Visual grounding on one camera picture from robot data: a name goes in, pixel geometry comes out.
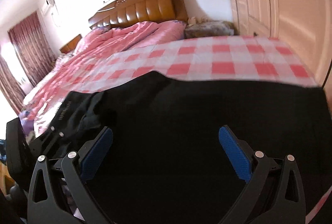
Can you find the pink checkered bed sheet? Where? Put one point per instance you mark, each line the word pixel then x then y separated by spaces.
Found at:
pixel 207 58

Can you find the nightstand with floral cover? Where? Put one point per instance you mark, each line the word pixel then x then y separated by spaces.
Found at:
pixel 207 29

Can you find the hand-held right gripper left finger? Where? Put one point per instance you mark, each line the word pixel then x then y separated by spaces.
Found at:
pixel 96 154

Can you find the red patterned curtain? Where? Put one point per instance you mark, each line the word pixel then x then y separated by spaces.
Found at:
pixel 28 53

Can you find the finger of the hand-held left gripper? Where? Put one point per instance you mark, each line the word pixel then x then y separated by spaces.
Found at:
pixel 49 139

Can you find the white air conditioner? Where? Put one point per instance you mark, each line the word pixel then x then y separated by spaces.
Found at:
pixel 48 5

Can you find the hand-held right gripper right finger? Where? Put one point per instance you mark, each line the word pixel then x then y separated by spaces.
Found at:
pixel 234 154

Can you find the pink quilt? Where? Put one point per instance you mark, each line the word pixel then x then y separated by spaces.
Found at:
pixel 124 37

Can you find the wooden padded headboard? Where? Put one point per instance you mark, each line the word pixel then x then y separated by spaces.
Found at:
pixel 145 10

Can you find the black pants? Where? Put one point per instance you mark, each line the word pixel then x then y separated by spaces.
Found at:
pixel 181 115

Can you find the light wooden wardrobe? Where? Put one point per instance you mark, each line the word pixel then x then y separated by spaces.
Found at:
pixel 285 6

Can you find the small white object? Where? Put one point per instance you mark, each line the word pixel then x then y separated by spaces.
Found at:
pixel 192 21

